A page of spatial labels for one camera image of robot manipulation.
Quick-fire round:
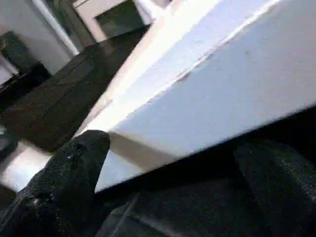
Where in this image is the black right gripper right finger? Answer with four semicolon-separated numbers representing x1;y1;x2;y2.
233;141;316;237

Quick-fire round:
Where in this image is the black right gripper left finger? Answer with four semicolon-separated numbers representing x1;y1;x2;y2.
0;130;112;237

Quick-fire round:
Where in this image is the white plastic table top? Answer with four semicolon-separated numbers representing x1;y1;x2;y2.
74;0;316;193

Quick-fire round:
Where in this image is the black work mat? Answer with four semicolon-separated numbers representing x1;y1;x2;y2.
0;25;316;237

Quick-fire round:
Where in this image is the grey curtain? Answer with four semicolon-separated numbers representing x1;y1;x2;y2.
49;0;102;50

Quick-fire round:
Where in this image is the white cabinet with glass doors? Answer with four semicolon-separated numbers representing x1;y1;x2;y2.
72;0;171;44

